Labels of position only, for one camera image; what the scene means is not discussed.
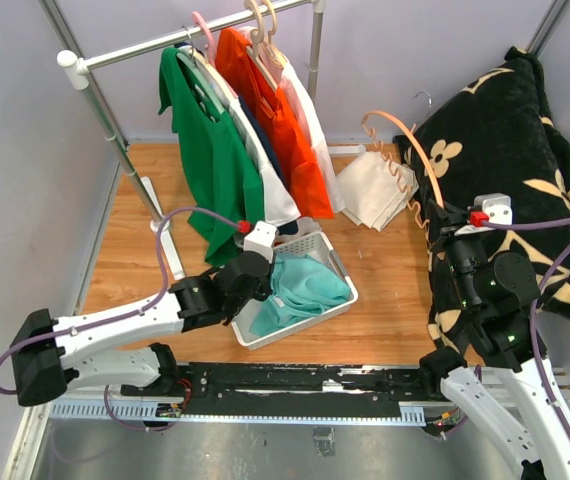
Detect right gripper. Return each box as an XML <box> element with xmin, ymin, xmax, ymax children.
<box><xmin>426</xmin><ymin>197</ymin><xmax>487</xmax><ymax>309</ymax></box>

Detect teal t shirt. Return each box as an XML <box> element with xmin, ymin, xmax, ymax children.
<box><xmin>250</xmin><ymin>253</ymin><xmax>351</xmax><ymax>337</ymax></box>

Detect cream hanger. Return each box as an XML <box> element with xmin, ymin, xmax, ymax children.
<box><xmin>259</xmin><ymin>0</ymin><xmax>291</xmax><ymax>69</ymax></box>

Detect white and pink shirt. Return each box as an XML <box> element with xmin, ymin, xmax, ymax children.
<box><xmin>260</xmin><ymin>42</ymin><xmax>345</xmax><ymax>213</ymax></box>

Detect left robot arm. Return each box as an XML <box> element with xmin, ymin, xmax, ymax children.
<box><xmin>11</xmin><ymin>251</ymin><xmax>274</xmax><ymax>407</ymax></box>

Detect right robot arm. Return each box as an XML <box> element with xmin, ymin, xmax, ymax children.
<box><xmin>417</xmin><ymin>194</ymin><xmax>570</xmax><ymax>479</ymax></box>

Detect white and navy shirt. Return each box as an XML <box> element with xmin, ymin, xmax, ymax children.
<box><xmin>193</xmin><ymin>50</ymin><xmax>300</xmax><ymax>235</ymax></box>

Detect orange t shirt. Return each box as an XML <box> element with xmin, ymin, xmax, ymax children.
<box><xmin>215</xmin><ymin>28</ymin><xmax>334</xmax><ymax>219</ymax></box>

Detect green t shirt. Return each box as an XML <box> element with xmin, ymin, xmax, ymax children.
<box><xmin>158</xmin><ymin>45</ymin><xmax>266</xmax><ymax>268</ymax></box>

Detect green hanger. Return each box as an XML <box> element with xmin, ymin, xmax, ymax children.
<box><xmin>177</xmin><ymin>45</ymin><xmax>226</xmax><ymax>121</ymax></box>

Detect beige hanger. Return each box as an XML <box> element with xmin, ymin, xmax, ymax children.
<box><xmin>244</xmin><ymin>0</ymin><xmax>278</xmax><ymax>91</ymax></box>

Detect pink hanger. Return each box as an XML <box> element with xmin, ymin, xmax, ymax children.
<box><xmin>192</xmin><ymin>11</ymin><xmax>238</xmax><ymax>100</ymax></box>

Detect white plastic basket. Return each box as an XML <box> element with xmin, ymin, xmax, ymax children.
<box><xmin>232</xmin><ymin>232</ymin><xmax>359</xmax><ymax>350</ymax></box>

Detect black floral blanket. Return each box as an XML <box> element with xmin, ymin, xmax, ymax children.
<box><xmin>411</xmin><ymin>47</ymin><xmax>570</xmax><ymax>354</ymax></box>

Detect metal clothes rack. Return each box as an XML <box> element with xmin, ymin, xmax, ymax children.
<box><xmin>56</xmin><ymin>0</ymin><xmax>366</xmax><ymax>282</ymax></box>

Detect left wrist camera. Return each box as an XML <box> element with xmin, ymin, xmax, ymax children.
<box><xmin>234</xmin><ymin>221</ymin><xmax>278</xmax><ymax>263</ymax></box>

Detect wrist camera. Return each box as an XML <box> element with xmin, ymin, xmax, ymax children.
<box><xmin>455</xmin><ymin>193</ymin><xmax>513</xmax><ymax>236</ymax></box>
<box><xmin>234</xmin><ymin>221</ymin><xmax>278</xmax><ymax>263</ymax></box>

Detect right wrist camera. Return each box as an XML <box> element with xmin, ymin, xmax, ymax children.
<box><xmin>455</xmin><ymin>193</ymin><xmax>513</xmax><ymax>236</ymax></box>

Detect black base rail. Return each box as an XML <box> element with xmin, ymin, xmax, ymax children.
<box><xmin>119</xmin><ymin>362</ymin><xmax>443</xmax><ymax>419</ymax></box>

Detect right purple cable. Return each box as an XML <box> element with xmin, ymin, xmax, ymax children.
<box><xmin>484</xmin><ymin>214</ymin><xmax>570</xmax><ymax>476</ymax></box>

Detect purple cable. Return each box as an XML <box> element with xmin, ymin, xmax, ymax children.
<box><xmin>484</xmin><ymin>214</ymin><xmax>570</xmax><ymax>476</ymax></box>
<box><xmin>0</xmin><ymin>205</ymin><xmax>241</xmax><ymax>432</ymax></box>

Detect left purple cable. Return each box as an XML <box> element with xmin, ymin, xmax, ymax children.
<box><xmin>0</xmin><ymin>205</ymin><xmax>241</xmax><ymax>432</ymax></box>

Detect aluminium frame post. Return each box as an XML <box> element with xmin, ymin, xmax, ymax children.
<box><xmin>526</xmin><ymin>0</ymin><xmax>570</xmax><ymax>56</ymax></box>

